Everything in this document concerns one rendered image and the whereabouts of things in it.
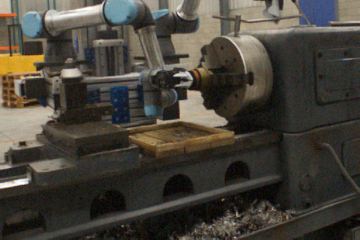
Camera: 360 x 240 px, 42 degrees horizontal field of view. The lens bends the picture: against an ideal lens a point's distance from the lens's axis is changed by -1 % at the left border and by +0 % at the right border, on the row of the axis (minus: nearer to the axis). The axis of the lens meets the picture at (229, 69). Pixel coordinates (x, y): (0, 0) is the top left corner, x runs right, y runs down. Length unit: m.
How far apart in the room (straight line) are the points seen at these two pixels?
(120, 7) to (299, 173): 0.95
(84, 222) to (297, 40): 0.95
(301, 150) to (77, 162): 0.86
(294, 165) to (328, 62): 0.42
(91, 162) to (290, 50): 0.81
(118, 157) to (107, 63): 1.12
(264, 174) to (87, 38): 1.20
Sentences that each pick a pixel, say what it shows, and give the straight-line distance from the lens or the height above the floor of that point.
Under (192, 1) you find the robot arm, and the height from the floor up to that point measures 1.42.
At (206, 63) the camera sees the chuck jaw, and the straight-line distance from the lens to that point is 1.77.
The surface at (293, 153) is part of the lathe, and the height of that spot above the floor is 0.79.
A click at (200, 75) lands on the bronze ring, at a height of 1.10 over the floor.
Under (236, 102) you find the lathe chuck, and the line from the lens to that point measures 1.73.
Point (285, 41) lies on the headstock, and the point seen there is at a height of 1.21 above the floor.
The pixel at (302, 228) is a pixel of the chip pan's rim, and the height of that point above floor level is 0.55.
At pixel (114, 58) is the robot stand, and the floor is 1.16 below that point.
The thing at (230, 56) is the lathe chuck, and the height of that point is 1.16.
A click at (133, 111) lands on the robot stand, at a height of 0.90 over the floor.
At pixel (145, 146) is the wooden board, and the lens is 1.55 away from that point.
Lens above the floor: 1.22
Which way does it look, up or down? 3 degrees down
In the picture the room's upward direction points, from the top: 3 degrees counter-clockwise
